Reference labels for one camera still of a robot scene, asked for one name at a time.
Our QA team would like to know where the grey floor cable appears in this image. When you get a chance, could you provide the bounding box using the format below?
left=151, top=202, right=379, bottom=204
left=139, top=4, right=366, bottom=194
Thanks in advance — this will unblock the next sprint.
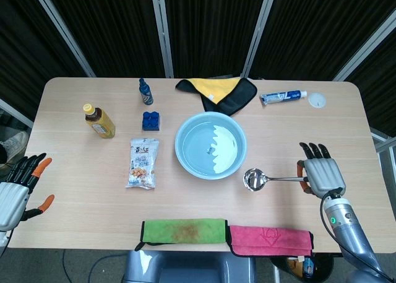
left=61, top=249, right=126, bottom=283

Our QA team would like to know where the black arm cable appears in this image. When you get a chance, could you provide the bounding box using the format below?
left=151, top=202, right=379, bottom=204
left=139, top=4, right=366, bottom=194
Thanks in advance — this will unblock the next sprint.
left=319, top=188, right=396, bottom=282

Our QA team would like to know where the white snack bag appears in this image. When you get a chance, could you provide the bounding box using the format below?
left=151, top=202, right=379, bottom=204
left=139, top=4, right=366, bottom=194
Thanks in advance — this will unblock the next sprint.
left=124, top=137, right=160, bottom=190

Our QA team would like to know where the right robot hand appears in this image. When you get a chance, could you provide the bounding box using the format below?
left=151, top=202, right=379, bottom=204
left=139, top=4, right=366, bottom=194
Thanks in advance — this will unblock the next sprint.
left=296, top=142, right=347, bottom=199

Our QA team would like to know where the blue spray bottle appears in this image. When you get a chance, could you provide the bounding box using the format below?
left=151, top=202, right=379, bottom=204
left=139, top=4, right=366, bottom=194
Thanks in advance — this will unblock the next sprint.
left=138, top=77, right=154, bottom=106

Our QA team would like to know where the metal ladle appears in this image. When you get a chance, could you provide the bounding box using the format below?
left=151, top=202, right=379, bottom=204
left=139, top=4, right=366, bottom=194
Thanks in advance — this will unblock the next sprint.
left=242, top=168, right=307, bottom=192

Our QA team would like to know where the grey robot torso base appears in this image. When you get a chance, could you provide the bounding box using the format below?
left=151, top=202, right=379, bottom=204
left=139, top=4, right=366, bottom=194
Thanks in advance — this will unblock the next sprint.
left=123, top=250, right=257, bottom=283

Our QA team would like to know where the yellow corn tea bottle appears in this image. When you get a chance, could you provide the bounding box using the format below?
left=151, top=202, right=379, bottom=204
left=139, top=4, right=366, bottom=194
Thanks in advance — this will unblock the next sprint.
left=82, top=102, right=116, bottom=139

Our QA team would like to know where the light blue bowl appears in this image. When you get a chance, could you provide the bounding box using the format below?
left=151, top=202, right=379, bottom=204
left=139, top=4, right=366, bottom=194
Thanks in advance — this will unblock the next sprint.
left=174, top=111, right=248, bottom=180

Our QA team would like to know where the blue plastic building block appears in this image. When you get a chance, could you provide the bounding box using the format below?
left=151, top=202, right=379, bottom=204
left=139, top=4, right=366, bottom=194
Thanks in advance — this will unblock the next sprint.
left=142, top=110, right=162, bottom=131

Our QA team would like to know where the white round plastic lid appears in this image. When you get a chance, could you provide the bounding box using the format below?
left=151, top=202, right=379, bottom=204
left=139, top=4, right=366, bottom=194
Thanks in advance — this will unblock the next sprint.
left=308, top=92, right=327, bottom=108

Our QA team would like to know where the pink microfiber cloth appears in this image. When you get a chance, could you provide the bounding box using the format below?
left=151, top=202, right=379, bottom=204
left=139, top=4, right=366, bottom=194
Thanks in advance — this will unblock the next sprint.
left=228, top=224, right=314, bottom=258

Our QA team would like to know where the green microfiber cloth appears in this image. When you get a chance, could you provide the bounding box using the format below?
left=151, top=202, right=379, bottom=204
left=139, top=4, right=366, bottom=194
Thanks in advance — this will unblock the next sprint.
left=134, top=217, right=230, bottom=251

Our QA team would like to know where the white partition post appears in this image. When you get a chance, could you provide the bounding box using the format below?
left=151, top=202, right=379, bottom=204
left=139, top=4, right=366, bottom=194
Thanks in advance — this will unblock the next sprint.
left=332, top=15, right=396, bottom=82
left=150, top=0, right=174, bottom=79
left=243, top=0, right=279, bottom=79
left=29, top=0, right=97, bottom=78

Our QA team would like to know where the white blue toothpaste tube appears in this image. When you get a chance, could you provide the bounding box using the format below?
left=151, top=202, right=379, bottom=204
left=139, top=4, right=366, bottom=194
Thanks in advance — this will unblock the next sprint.
left=259, top=90, right=308, bottom=107

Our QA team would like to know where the white partition foot rail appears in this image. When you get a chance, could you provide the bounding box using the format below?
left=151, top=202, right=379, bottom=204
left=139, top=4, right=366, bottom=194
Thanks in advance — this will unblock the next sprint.
left=369, top=127, right=396, bottom=155
left=0, top=97, right=34, bottom=129

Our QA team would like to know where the yellow and black cloth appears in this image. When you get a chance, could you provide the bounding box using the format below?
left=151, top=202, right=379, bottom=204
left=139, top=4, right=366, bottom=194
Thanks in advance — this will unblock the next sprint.
left=175, top=77, right=258, bottom=116

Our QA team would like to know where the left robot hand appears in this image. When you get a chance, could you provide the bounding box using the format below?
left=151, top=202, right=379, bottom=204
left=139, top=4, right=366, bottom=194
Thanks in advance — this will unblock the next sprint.
left=0, top=152, right=56, bottom=231

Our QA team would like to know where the black waste bin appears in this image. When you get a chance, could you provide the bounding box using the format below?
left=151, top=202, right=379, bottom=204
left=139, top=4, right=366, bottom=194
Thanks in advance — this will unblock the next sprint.
left=270, top=254, right=335, bottom=281

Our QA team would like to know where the grey sneaker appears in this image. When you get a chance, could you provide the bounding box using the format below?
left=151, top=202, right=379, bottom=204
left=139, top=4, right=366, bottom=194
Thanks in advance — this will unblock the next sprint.
left=0, top=131, right=30, bottom=171

